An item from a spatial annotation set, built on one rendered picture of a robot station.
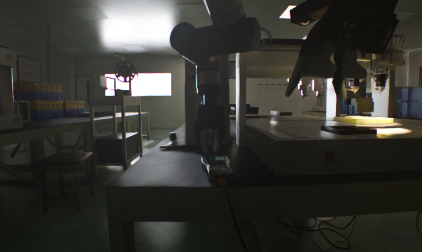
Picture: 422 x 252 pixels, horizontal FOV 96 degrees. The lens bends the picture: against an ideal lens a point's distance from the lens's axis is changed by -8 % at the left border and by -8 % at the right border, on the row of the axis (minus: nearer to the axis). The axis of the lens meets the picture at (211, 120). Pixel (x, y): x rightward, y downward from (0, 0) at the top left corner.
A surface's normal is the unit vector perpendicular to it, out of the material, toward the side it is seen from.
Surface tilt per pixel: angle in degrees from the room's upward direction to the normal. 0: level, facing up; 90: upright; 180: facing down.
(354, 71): 124
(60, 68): 90
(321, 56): 63
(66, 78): 90
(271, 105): 90
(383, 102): 90
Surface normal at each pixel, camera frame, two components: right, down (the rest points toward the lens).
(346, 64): -0.77, 0.59
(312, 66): -0.62, -0.39
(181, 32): -0.46, -0.15
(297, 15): -0.85, 0.11
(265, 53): 0.01, 0.07
